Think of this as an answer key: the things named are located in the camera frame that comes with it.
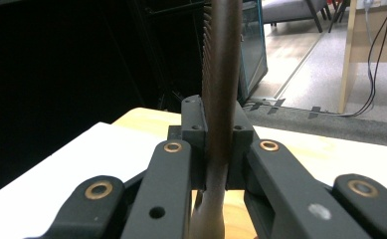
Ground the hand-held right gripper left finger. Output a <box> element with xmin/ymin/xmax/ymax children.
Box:
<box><xmin>120</xmin><ymin>94</ymin><xmax>209</xmax><ymax>239</ymax></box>

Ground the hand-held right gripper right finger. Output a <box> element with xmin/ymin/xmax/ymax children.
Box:
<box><xmin>226</xmin><ymin>100</ymin><xmax>373</xmax><ymax>239</ymax></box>

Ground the white table mat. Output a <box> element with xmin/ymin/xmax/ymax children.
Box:
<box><xmin>0</xmin><ymin>121</ymin><xmax>387</xmax><ymax>239</ymax></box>

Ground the grey cabinet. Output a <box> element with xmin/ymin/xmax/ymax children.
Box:
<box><xmin>238</xmin><ymin>0</ymin><xmax>269</xmax><ymax>105</ymax></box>

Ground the black curtain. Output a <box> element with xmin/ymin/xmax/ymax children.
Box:
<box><xmin>0</xmin><ymin>0</ymin><xmax>212</xmax><ymax>202</ymax></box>

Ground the grey sofa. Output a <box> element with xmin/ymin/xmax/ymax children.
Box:
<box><xmin>261</xmin><ymin>0</ymin><xmax>336</xmax><ymax>34</ymax></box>

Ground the black hanging cable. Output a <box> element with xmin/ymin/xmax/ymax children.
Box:
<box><xmin>341</xmin><ymin>0</ymin><xmax>387</xmax><ymax>118</ymax></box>

